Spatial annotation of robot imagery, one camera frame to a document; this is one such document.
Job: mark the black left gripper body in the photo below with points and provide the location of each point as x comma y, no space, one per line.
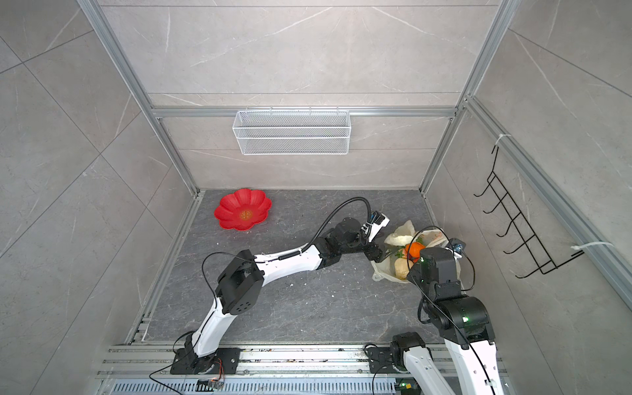
374,249

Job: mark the cream plastic bag orange print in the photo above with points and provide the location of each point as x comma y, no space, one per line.
395,243

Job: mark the orange fake fruit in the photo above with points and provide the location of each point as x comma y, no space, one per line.
413,251

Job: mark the red flower-shaped plastic bowl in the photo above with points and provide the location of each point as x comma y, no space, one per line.
243,209

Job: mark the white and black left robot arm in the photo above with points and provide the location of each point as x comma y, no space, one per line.
239,285

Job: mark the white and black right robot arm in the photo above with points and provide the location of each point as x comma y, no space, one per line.
462,321

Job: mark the beige fake fruit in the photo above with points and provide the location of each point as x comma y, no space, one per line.
402,268

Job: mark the white zip tie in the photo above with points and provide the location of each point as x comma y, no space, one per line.
591,244

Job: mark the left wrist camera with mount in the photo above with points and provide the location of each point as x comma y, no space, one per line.
373,226

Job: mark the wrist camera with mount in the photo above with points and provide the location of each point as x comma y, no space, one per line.
457,246
373,226

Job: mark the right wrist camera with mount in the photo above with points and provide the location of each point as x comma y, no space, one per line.
457,246

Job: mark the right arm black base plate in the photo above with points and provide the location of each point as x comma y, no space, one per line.
381,360

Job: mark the white wire mesh basket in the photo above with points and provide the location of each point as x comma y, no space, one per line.
293,132

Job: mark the black wire hook rack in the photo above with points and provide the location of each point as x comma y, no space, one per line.
520,225

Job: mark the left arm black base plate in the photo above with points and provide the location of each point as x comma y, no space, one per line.
186,362

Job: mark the aluminium rail base frame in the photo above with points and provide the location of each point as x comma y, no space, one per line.
268,369

